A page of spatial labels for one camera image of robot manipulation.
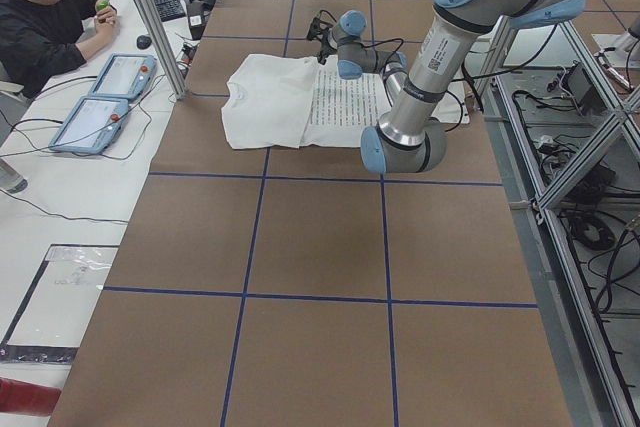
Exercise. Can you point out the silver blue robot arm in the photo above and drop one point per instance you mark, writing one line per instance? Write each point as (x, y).
(408, 138)

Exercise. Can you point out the black electronics box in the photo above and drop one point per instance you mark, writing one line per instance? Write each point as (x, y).
(579, 85)

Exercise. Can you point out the black computer mouse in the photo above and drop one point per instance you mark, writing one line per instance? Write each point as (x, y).
(143, 42)

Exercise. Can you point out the red cylinder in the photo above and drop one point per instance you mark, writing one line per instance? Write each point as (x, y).
(23, 398)

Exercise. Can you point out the far blue teach pendant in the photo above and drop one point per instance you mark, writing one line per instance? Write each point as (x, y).
(124, 76)

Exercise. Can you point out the blue teach pendant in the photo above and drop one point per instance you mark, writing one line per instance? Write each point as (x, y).
(91, 126)
(124, 76)

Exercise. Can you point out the aluminium frame post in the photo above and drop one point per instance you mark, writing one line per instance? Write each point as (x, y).
(155, 28)

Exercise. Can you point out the white long-sleeve printed shirt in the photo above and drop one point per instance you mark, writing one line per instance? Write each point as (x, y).
(297, 102)

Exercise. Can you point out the clear plastic document sleeve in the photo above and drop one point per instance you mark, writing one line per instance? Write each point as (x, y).
(50, 322)

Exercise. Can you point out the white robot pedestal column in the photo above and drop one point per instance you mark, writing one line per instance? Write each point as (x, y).
(452, 108)

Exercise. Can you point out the person in black jacket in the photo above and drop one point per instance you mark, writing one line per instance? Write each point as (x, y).
(41, 39)

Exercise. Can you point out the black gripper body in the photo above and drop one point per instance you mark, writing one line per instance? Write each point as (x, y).
(324, 50)

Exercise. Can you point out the black keyboard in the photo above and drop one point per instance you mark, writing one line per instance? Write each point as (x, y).
(169, 10)

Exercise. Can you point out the near blue teach pendant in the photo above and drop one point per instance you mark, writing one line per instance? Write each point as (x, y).
(91, 126)

